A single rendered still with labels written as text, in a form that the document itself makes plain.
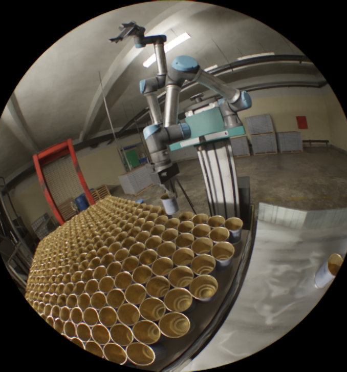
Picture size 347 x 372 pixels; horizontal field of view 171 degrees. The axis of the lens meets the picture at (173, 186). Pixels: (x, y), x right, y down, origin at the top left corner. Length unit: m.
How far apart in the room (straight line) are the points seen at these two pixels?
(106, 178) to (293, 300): 9.57
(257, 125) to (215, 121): 5.75
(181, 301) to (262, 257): 0.28
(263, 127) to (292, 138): 1.71
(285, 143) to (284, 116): 2.37
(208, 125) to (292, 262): 1.04
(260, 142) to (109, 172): 10.19
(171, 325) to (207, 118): 1.21
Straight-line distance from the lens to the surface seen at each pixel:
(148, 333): 0.42
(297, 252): 0.48
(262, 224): 0.54
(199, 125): 1.09
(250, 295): 0.38
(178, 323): 0.39
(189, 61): 0.68
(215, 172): 1.22
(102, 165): 9.47
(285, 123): 8.74
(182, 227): 0.50
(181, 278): 0.42
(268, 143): 6.85
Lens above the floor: 1.45
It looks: 18 degrees down
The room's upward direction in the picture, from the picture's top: 19 degrees counter-clockwise
